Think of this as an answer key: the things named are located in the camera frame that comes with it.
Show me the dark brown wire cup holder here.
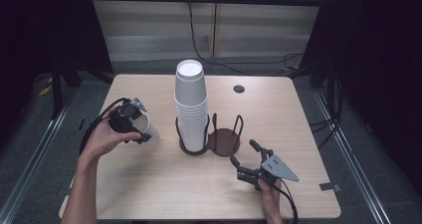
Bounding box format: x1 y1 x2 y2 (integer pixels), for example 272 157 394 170
174 112 245 158

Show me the black metal stand leg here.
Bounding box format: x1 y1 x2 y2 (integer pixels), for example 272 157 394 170
325 60 336 119
50 63 65 120

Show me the person's left hand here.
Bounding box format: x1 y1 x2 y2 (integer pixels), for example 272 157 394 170
79 104 143 164

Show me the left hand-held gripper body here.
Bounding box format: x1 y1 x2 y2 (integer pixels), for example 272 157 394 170
107 97 149 136

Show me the dark curtain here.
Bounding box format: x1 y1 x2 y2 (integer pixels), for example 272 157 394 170
298 0 422 197
0 0 114 148

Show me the yellow floor tape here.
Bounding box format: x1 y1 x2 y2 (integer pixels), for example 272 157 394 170
37 84 54 98

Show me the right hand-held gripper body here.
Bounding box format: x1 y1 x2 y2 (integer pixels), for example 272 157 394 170
236 153 301 192

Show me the bundle of black floor cables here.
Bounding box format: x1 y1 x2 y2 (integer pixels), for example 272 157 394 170
308 79 345 149

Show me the person's right hand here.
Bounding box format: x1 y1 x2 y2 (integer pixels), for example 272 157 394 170
257 178 285 224

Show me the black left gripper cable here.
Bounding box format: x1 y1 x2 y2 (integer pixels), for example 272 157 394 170
78 97 129 156

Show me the stack of white paper cups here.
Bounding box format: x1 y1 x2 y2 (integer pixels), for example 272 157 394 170
173 59 210 152

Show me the long black hanging cable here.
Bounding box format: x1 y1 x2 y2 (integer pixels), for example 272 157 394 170
186 1 305 78

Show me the single white paper cup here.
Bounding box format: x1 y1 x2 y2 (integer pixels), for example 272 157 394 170
132 112 161 145

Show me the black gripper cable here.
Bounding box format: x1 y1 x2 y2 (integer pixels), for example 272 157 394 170
78 97 129 156
272 179 300 224

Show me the metal floor rail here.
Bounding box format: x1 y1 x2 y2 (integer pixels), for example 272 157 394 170
0 84 82 224
313 89 393 224

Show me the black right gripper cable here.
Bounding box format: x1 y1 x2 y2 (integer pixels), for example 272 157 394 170
272 179 300 224

